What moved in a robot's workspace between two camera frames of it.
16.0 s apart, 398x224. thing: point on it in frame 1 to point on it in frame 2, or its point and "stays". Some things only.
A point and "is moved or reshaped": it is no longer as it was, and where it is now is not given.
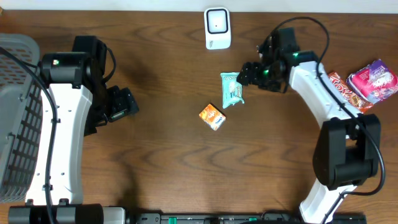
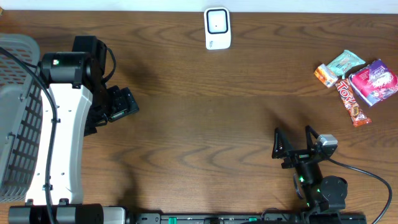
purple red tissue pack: [374, 81] stays
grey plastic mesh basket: [21, 115] stays
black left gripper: [123, 104] stays
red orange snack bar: [347, 93] is moved or reshaped
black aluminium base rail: [241, 218] stays
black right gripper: [249, 74] to [297, 156]
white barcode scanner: [217, 28] stays
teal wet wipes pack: [232, 90] to [345, 60]
